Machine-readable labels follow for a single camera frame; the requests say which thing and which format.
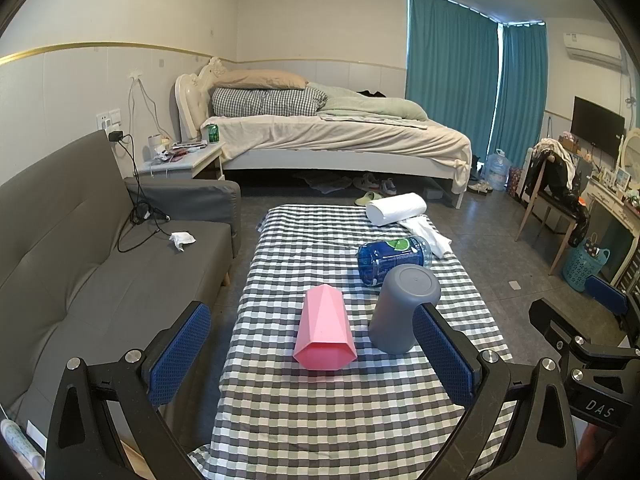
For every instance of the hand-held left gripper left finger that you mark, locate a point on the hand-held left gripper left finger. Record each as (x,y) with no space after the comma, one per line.
(180,355)

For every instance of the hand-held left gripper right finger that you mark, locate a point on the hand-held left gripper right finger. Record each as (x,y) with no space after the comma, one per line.
(442,360)

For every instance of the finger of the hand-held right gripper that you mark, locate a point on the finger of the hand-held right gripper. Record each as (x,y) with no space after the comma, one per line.
(555,317)
(605,291)

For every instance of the pink faceted cup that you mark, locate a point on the pink faceted cup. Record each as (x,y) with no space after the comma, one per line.
(325,332)

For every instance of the grey plastic cup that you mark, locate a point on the grey plastic cup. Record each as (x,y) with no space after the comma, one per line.
(405,307)

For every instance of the blue laundry basket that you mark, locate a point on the blue laundry basket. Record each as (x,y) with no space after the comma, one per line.
(582,267)

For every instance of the white dresser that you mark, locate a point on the white dresser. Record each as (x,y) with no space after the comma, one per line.
(617,230)

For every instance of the wooden chair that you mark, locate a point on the wooden chair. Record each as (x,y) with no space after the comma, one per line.
(547,210)

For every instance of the blue water bottle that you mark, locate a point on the blue water bottle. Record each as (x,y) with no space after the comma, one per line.
(392,259)

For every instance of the black jacket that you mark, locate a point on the black jacket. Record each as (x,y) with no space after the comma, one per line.
(562,185)

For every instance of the crumpled white tissue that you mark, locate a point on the crumpled white tissue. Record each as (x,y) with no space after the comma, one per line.
(181,240)

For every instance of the grey sofa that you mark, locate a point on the grey sofa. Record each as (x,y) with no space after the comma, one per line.
(75,285)

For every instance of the grey checked tablecloth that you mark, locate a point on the grey checked tablecloth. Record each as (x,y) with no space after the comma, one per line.
(300,420)

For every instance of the white oval mirror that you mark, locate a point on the white oval mirror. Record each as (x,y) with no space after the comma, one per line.
(632,150)

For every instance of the white garment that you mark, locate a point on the white garment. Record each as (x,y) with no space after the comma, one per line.
(557,149)

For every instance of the white sneakers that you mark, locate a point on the white sneakers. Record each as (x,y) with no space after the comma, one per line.
(480,187)

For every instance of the large blue water jug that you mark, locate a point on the large blue water jug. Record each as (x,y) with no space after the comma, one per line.
(498,171)

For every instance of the white towel roll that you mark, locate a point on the white towel roll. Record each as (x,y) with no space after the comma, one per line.
(395,208)

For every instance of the black television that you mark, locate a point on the black television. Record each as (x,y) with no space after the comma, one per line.
(597,125)

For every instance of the green slippers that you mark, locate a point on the green slippers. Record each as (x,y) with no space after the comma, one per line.
(367,198)

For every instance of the printed paper roll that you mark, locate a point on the printed paper roll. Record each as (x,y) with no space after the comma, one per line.
(20,445)

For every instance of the white bedside table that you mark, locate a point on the white bedside table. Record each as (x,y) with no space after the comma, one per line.
(195,160)

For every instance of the narrow teal curtain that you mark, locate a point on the narrow teal curtain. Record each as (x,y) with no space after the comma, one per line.
(520,90)

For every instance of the white bed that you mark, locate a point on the white bed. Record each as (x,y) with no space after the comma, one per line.
(350,160)

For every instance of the green drink can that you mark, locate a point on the green drink can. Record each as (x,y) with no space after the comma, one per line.
(213,133)

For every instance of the white air conditioner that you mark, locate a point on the white air conditioner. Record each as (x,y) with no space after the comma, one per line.
(592,49)

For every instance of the beige bed sheet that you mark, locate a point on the beige bed sheet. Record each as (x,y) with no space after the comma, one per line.
(340,135)

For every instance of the light green blanket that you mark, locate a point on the light green blanket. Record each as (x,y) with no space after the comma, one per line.
(370,106)

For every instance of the checked duvet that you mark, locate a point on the checked duvet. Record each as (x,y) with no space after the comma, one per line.
(265,101)

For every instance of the wide teal curtain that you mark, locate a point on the wide teal curtain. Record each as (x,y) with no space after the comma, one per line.
(450,70)

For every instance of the beige pillow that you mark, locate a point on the beige pillow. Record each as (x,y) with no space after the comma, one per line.
(260,79)

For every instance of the white wall switch panel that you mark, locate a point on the white wall switch panel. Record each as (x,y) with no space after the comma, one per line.
(108,119)

